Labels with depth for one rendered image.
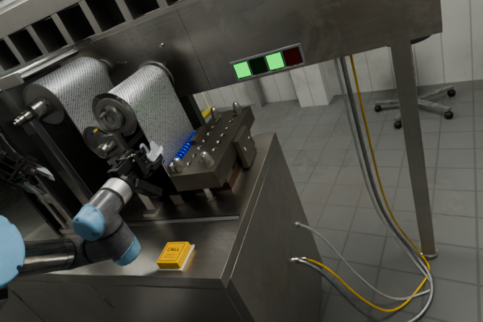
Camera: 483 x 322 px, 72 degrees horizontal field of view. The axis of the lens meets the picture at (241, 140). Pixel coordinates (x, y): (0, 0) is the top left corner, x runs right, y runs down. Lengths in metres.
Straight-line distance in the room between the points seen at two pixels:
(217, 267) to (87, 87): 0.75
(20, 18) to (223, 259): 1.22
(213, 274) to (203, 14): 0.79
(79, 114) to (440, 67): 2.87
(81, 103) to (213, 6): 0.54
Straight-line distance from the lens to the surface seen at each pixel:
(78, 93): 1.22
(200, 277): 0.87
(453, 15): 3.20
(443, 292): 1.81
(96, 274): 1.11
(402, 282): 1.84
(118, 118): 1.02
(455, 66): 3.34
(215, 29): 1.16
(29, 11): 1.58
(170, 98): 1.18
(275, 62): 1.13
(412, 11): 1.08
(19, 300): 1.73
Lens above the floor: 1.50
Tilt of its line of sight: 27 degrees down
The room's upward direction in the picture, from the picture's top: 23 degrees counter-clockwise
